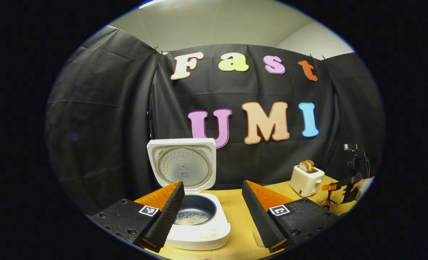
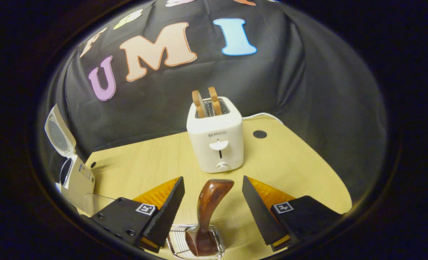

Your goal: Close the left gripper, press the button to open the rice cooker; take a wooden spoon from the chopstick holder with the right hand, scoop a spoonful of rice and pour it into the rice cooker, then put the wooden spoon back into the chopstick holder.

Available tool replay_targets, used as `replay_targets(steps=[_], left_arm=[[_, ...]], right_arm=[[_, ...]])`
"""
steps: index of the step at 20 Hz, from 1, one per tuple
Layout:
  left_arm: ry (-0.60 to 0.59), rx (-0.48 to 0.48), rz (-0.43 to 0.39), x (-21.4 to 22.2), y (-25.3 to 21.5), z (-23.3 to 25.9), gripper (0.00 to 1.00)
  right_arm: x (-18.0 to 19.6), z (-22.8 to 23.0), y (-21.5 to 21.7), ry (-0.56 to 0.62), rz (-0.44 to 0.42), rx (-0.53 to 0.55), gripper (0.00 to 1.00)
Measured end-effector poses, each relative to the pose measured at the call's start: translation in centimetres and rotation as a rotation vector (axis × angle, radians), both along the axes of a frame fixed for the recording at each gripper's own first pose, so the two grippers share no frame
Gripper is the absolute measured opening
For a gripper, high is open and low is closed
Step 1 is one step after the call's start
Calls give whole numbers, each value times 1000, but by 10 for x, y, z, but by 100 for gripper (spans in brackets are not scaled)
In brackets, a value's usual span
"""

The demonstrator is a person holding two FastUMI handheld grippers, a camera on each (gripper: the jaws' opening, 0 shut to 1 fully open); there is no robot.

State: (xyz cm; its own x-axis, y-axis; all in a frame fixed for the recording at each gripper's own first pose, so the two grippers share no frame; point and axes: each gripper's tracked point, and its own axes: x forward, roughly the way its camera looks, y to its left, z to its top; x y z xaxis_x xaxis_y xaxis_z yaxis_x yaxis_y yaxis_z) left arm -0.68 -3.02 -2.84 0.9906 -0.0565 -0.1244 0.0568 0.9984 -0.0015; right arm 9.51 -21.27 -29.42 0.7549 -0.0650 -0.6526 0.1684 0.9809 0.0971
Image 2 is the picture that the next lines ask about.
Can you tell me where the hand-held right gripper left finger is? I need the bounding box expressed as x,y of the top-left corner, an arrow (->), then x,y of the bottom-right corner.
90,177 -> 185,253

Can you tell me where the clear plastic container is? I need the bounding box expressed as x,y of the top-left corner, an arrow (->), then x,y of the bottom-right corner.
83,193 -> 117,218

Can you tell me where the white rice cooker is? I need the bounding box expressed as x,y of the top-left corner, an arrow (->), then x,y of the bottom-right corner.
44,104 -> 96,214

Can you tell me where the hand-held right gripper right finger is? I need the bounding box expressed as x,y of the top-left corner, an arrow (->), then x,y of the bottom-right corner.
242,176 -> 343,252

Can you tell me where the clear wire chopstick holder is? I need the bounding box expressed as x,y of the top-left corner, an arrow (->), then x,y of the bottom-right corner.
166,224 -> 226,260

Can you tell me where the white toaster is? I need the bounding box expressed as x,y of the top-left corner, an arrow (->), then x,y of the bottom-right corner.
186,96 -> 244,174

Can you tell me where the black backdrop cloth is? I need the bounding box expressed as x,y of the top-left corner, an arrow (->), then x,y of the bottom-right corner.
42,0 -> 388,203

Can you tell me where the white toaster cable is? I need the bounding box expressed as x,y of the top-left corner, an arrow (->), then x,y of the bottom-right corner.
243,112 -> 284,125

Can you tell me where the brown wooden spoon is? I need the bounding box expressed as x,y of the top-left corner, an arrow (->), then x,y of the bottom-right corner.
185,179 -> 235,257

